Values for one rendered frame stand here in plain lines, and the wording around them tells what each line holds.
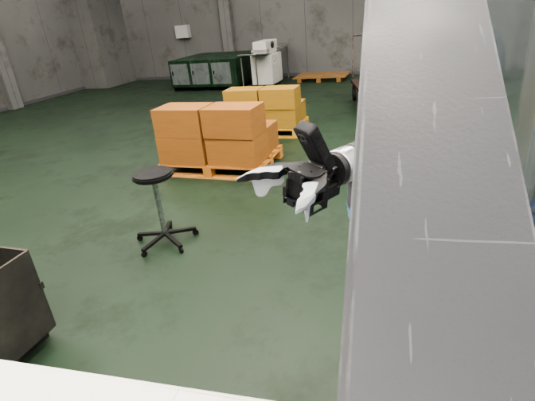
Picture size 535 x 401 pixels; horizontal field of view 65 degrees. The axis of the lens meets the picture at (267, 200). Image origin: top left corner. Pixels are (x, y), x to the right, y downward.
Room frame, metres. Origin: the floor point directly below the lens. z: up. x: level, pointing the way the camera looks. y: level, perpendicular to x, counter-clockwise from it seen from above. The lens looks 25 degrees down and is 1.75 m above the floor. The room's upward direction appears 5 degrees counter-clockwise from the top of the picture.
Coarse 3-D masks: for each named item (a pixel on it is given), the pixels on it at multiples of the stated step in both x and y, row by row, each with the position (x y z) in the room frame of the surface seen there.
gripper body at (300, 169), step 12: (336, 156) 0.78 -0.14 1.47; (288, 168) 0.75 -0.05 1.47; (300, 168) 0.74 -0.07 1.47; (312, 168) 0.74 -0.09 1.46; (324, 168) 0.75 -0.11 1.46; (336, 168) 0.78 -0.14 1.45; (348, 168) 0.77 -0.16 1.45; (288, 180) 0.74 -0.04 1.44; (300, 180) 0.71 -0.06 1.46; (336, 180) 0.78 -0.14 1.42; (288, 192) 0.75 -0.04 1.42; (300, 192) 0.72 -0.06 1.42; (324, 192) 0.73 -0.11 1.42; (336, 192) 0.78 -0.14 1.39; (288, 204) 0.74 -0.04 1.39; (312, 204) 0.71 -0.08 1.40; (324, 204) 0.73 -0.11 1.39
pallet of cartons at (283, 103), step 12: (288, 84) 6.22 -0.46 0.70; (228, 96) 6.15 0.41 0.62; (240, 96) 6.08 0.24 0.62; (252, 96) 6.02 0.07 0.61; (264, 96) 5.98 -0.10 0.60; (276, 96) 5.92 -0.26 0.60; (288, 96) 5.86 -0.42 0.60; (300, 96) 6.14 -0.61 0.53; (276, 108) 5.92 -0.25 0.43; (288, 108) 5.86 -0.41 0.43; (300, 108) 6.10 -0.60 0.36; (288, 120) 5.87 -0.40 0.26; (300, 120) 6.07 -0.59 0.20
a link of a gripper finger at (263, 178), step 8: (264, 168) 0.75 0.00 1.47; (272, 168) 0.75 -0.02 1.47; (280, 168) 0.75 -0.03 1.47; (240, 176) 0.73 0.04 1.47; (248, 176) 0.73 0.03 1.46; (256, 176) 0.73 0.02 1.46; (264, 176) 0.74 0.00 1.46; (272, 176) 0.73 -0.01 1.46; (280, 176) 0.74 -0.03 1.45; (256, 184) 0.74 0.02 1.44; (264, 184) 0.75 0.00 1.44; (272, 184) 0.75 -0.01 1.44; (280, 184) 0.75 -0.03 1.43; (256, 192) 0.75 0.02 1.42; (264, 192) 0.75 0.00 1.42
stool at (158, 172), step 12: (144, 168) 3.27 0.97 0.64; (156, 168) 3.24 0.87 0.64; (168, 168) 3.22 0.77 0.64; (132, 180) 3.07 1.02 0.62; (144, 180) 3.01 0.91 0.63; (156, 180) 3.00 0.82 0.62; (156, 192) 3.14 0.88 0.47; (156, 204) 3.14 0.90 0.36; (168, 228) 3.23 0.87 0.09; (180, 228) 3.21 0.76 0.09; (192, 228) 3.22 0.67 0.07; (156, 240) 3.05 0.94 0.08; (144, 252) 2.94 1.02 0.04; (180, 252) 2.95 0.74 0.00
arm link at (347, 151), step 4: (340, 148) 0.81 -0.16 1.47; (344, 148) 0.81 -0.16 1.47; (348, 148) 0.81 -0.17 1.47; (352, 148) 0.81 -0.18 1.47; (340, 152) 0.80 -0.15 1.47; (344, 152) 0.79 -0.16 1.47; (348, 152) 0.80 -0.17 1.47; (352, 152) 0.80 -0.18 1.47; (344, 156) 0.79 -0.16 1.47; (348, 156) 0.79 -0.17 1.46; (352, 156) 0.79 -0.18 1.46; (348, 160) 0.78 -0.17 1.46; (352, 160) 0.78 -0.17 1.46; (348, 164) 0.78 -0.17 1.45; (352, 164) 0.78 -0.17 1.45; (352, 168) 0.78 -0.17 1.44; (352, 172) 0.77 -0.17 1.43; (352, 176) 0.78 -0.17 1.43; (348, 180) 0.78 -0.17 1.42; (352, 180) 0.79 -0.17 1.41; (344, 184) 0.79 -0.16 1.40
